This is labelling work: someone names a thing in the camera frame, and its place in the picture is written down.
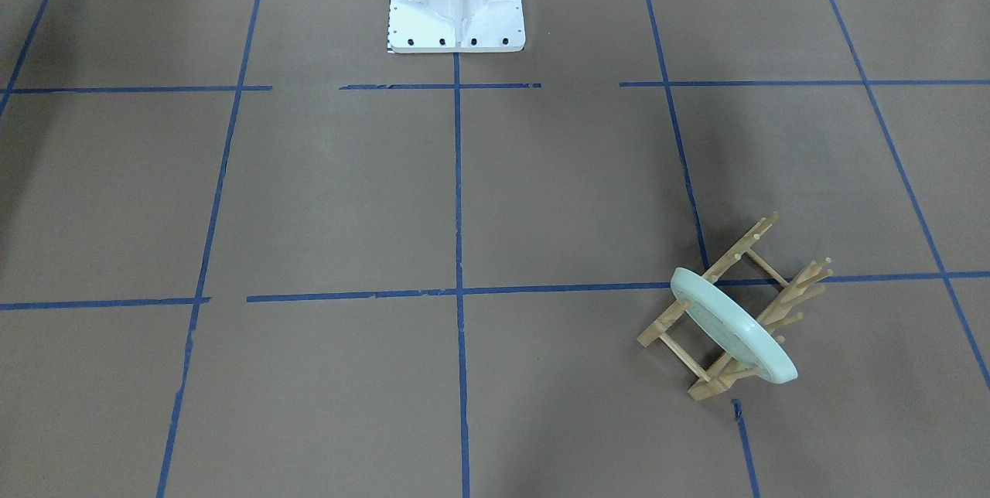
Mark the pale green plate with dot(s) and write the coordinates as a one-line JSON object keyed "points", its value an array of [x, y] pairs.
{"points": [[733, 329]]}

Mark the wooden dish rack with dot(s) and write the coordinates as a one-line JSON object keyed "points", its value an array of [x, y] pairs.
{"points": [[782, 310]]}

